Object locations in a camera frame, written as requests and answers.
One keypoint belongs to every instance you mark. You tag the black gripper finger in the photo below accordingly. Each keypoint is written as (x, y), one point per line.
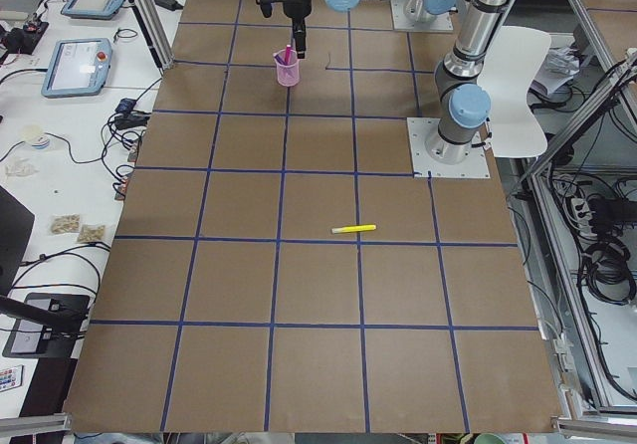
(300, 39)

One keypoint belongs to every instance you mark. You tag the pink highlighter pen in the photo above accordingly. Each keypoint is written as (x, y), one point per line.
(286, 55)

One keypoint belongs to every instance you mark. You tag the purple highlighter pen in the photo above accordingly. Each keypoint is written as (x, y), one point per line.
(279, 58)

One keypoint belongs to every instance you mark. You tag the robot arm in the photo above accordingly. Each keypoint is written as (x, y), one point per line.
(465, 105)

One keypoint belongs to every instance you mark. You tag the pink mesh cup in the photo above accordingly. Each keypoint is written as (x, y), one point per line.
(288, 76)

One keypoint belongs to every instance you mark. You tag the black power adapter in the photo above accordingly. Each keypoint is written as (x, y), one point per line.
(171, 5)

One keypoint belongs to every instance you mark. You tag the yellow highlighter pen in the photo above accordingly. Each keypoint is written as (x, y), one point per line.
(353, 229)

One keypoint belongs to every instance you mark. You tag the white plastic chair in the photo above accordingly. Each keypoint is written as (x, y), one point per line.
(510, 66)

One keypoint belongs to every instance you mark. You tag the teach pendant near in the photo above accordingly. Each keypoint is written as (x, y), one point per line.
(78, 68)

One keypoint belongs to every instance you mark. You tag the white remote control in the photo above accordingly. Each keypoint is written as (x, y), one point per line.
(11, 378)

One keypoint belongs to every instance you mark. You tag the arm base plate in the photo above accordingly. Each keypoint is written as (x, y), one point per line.
(412, 16)
(432, 157)

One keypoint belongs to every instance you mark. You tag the aluminium frame post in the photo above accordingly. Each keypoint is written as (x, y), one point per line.
(153, 33)

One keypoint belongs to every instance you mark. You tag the black camera stand base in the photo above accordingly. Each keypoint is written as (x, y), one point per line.
(46, 325)

